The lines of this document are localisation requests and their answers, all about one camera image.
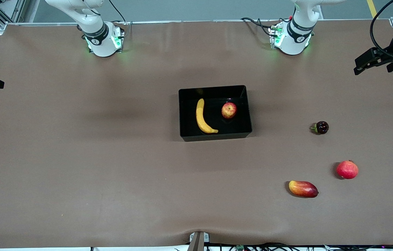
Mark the black plastic box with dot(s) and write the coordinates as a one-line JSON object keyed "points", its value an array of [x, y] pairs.
{"points": [[238, 123]]}

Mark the yellow banana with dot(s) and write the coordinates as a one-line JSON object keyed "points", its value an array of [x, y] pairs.
{"points": [[200, 118]]}

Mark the silver table edge rail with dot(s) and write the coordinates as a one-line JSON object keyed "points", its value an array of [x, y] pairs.
{"points": [[200, 21]]}

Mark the small green circuit board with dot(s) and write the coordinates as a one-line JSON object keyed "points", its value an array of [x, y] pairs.
{"points": [[240, 248]]}

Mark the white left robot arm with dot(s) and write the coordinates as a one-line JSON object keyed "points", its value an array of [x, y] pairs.
{"points": [[295, 42]]}

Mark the red yellow apple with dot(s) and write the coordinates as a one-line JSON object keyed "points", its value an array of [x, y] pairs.
{"points": [[229, 110]]}

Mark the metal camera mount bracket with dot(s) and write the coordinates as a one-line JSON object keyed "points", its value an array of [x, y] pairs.
{"points": [[198, 242]]}

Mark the red pomegranate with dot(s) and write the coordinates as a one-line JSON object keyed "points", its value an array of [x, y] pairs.
{"points": [[347, 170]]}

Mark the red yellow mango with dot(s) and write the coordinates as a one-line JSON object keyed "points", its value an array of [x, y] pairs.
{"points": [[302, 189]]}

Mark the large table cover mat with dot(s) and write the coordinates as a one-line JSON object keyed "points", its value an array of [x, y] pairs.
{"points": [[78, 157]]}

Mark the dark purple mangosteen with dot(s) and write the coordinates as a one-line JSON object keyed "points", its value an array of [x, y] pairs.
{"points": [[322, 127]]}

